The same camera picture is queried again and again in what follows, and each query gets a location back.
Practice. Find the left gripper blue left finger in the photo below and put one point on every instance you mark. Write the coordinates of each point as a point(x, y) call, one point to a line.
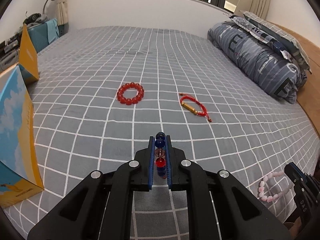
point(151, 156)

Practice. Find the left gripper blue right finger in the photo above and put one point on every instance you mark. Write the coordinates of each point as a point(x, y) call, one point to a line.
point(168, 162)

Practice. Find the red cord bracelet gold tube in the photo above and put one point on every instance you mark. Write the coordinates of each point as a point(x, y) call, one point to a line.
point(195, 107)

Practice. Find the grey checked bed sheet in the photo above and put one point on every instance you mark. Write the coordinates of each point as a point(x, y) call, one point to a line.
point(104, 91)

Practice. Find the wooden headboard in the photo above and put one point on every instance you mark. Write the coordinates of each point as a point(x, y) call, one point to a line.
point(308, 96)

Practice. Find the folded blue patterned duvet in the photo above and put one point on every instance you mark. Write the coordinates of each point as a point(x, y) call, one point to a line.
point(274, 74)

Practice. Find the blue yellow storage box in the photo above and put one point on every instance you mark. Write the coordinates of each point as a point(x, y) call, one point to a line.
point(20, 176)

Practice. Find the grey checked pillow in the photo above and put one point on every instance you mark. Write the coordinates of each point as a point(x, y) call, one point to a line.
point(275, 37)

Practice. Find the yellow box lid flap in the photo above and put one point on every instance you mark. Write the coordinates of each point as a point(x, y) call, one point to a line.
point(27, 59)

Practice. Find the beige left curtain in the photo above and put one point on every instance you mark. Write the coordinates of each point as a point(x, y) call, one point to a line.
point(62, 12)

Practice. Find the teal suitcase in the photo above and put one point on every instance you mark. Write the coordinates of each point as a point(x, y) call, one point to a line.
point(42, 35)

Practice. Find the dark clothes pile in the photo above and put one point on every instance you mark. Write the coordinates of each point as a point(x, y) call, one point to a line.
point(35, 18)

